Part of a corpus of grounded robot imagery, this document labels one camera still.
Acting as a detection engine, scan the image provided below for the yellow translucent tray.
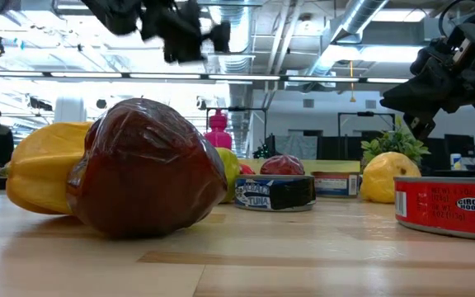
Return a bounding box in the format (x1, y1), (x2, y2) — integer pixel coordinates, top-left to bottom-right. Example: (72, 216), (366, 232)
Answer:
(237, 158), (362, 177)

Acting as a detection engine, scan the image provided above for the dark brown fruit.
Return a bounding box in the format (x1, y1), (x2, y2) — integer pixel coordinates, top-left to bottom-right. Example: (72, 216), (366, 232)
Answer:
(66, 97), (229, 240)

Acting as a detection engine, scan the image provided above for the silver ceiling duct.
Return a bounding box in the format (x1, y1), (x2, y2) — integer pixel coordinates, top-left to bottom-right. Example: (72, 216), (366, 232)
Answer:
(208, 0), (257, 141)
(307, 0), (389, 78)

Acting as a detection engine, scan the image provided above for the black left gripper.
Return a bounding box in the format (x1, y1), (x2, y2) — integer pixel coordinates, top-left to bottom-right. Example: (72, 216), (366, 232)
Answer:
(140, 0), (232, 64)

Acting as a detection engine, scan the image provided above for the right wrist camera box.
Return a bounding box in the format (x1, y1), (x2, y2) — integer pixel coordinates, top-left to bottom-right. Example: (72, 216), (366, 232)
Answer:
(447, 22), (475, 69)

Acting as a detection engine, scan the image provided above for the yellow starfruit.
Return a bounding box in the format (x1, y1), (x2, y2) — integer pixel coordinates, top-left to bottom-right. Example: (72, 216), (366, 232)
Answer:
(0, 121), (95, 215)

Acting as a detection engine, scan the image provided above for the long ceiling light bar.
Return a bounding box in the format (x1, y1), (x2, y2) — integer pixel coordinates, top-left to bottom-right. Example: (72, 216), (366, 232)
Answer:
(0, 70), (412, 85)

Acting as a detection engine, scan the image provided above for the pink squeeze bottle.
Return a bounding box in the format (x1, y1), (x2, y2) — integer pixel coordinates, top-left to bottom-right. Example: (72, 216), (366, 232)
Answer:
(203, 108), (233, 150)

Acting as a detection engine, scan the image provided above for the blue-label tuna can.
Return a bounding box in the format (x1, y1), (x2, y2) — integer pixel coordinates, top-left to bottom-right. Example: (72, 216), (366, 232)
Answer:
(234, 174), (317, 213)

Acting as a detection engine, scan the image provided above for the small green potted plant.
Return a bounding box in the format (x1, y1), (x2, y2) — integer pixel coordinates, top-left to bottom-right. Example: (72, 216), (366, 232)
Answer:
(360, 116), (431, 166)

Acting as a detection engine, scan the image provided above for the green apple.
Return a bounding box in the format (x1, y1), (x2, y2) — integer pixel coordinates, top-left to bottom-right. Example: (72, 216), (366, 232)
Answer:
(214, 147), (242, 205)

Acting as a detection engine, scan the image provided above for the yellow lemon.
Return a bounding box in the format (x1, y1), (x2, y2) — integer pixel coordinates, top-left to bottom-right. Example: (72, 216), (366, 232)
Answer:
(360, 151), (423, 205)

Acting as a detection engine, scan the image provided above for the black computer monitor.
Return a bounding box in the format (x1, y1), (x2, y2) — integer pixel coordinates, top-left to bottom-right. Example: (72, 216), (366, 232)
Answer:
(444, 133), (475, 158)

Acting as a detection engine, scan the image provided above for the dark red round fruit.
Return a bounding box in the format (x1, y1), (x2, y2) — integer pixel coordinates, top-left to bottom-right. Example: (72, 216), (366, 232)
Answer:
(260, 154), (306, 177)

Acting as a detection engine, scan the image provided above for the small pull-tab tin can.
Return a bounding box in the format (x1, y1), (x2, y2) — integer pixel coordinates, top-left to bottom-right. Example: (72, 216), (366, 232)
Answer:
(310, 171), (361, 199)

